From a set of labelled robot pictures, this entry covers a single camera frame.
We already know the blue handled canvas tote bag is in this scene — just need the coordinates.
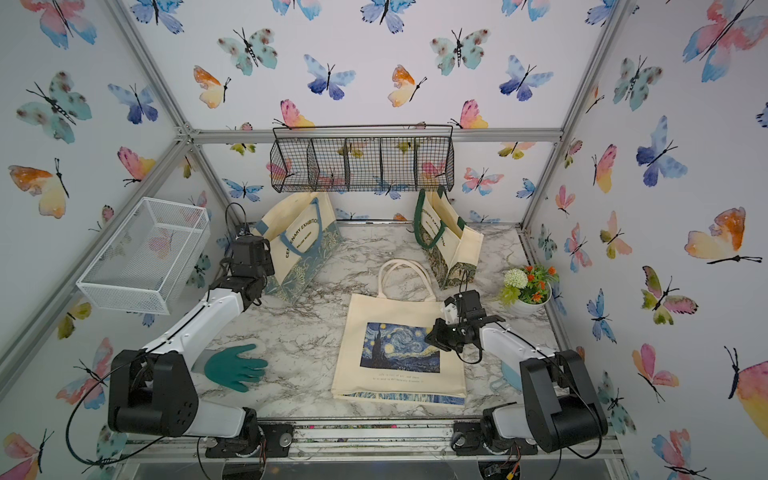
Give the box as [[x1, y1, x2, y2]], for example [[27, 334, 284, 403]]
[[250, 192, 344, 304]]

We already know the starry night canvas tote bag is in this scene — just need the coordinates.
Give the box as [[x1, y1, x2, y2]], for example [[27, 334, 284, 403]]
[[331, 258, 467, 406]]

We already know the black wire wall basket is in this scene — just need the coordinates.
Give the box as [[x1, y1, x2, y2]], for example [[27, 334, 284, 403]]
[[268, 123, 455, 195]]

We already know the white mesh wall basket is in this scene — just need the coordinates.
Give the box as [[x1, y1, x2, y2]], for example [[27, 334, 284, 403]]
[[76, 197, 210, 315]]

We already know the green handled canvas tote bag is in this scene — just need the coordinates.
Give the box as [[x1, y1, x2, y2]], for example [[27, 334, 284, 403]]
[[413, 187, 484, 290]]

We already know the potted artificial flower plant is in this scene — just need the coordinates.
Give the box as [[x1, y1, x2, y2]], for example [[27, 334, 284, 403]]
[[498, 264, 559, 316]]

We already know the green rubber glove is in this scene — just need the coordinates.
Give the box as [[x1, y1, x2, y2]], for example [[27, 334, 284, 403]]
[[191, 344, 269, 393]]

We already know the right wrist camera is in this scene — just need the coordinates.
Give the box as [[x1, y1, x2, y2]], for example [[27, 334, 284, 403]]
[[442, 300, 460, 325]]

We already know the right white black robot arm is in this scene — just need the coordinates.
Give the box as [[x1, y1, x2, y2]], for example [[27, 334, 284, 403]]
[[426, 290, 608, 453]]

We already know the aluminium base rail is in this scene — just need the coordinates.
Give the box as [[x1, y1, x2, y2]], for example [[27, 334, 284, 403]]
[[161, 418, 625, 463]]

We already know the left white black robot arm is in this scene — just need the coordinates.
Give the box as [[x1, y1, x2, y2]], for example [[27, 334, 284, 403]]
[[75, 234, 275, 458]]

